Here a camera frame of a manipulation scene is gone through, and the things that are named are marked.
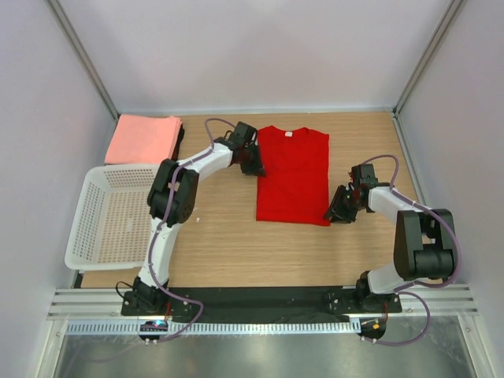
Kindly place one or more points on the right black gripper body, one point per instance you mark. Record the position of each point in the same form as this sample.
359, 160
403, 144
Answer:
357, 206

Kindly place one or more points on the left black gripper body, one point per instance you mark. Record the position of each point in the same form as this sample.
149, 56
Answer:
250, 144

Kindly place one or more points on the red t-shirt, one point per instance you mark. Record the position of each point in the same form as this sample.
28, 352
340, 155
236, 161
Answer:
295, 186

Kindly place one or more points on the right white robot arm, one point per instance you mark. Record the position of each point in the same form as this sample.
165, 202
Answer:
425, 250

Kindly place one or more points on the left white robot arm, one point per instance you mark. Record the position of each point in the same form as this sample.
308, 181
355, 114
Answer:
172, 200

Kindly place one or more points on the folded black t-shirt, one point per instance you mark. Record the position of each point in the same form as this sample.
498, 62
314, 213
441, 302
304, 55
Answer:
178, 142

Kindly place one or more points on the folded pink t-shirt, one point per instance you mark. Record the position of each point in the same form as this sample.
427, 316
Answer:
142, 140

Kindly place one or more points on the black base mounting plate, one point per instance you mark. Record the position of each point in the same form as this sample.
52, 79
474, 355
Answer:
259, 305

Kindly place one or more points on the white perforated plastic basket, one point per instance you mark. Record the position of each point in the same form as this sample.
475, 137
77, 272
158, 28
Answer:
111, 226

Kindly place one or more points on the left aluminium frame post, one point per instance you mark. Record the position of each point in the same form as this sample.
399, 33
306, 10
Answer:
65, 24

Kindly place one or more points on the aluminium frame post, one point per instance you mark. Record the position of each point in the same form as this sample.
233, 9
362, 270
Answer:
65, 24
441, 31

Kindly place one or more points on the right aluminium frame post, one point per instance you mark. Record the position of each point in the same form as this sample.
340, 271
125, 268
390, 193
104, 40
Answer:
441, 31

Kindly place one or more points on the aluminium front rail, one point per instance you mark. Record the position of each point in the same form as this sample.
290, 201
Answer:
453, 300

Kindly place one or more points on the white slotted cable duct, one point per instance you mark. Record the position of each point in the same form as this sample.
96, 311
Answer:
145, 328

